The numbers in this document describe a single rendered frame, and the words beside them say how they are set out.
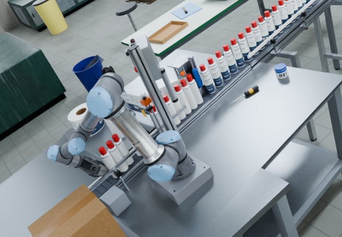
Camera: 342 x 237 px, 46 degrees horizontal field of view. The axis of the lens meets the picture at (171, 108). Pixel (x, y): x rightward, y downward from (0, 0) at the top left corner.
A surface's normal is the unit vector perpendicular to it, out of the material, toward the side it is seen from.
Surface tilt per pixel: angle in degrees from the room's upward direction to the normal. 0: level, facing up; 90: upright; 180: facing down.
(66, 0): 90
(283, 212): 90
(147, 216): 0
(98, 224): 90
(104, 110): 81
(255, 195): 0
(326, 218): 0
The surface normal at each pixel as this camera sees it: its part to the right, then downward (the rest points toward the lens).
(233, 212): -0.36, -0.78
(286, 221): 0.54, 0.28
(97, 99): -0.32, 0.48
